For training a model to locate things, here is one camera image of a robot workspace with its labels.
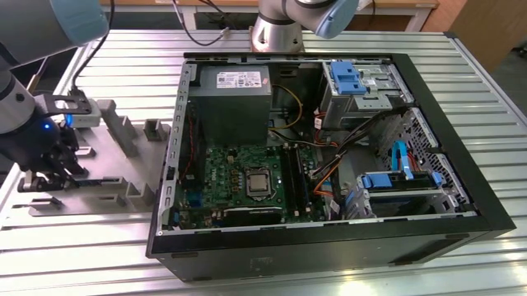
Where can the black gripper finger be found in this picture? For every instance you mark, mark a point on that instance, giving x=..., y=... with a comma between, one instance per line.
x=41, y=182
x=75, y=169

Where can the green RAM stick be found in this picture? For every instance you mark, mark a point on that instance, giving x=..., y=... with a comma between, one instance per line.
x=92, y=182
x=304, y=185

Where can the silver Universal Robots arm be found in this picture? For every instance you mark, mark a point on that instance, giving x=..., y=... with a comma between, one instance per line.
x=24, y=31

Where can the grey parts rack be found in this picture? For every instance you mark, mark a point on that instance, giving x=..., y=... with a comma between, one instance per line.
x=115, y=166

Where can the green Dell motherboard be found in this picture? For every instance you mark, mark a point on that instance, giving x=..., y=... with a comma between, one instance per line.
x=217, y=166

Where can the grey power supply unit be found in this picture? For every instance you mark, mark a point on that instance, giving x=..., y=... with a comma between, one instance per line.
x=225, y=117

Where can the silver CPU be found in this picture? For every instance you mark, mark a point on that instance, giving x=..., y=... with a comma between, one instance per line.
x=257, y=182

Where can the black graphics card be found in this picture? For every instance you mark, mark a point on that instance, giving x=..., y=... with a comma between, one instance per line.
x=252, y=216

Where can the black open PC case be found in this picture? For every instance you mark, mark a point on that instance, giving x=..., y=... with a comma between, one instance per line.
x=330, y=246

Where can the blue plastic drive carrier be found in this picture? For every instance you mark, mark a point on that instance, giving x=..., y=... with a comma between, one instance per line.
x=347, y=77

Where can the hard disk in blue carrier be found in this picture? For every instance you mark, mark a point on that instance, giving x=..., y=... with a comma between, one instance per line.
x=380, y=180

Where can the metal drive cage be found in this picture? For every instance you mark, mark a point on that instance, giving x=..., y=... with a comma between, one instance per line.
x=387, y=83

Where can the metal disk bay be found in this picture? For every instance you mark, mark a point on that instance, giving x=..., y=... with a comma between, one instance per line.
x=407, y=193

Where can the brown wooden panel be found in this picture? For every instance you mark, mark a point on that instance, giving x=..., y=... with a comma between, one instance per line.
x=442, y=15

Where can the wooden cabinet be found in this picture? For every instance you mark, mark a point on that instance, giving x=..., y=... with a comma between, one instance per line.
x=494, y=31

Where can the black camera bracket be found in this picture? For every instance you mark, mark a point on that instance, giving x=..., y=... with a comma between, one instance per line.
x=47, y=101

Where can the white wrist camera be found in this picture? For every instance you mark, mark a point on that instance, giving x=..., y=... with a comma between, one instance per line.
x=88, y=118

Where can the white frame desk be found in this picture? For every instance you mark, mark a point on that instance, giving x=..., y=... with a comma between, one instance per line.
x=419, y=15

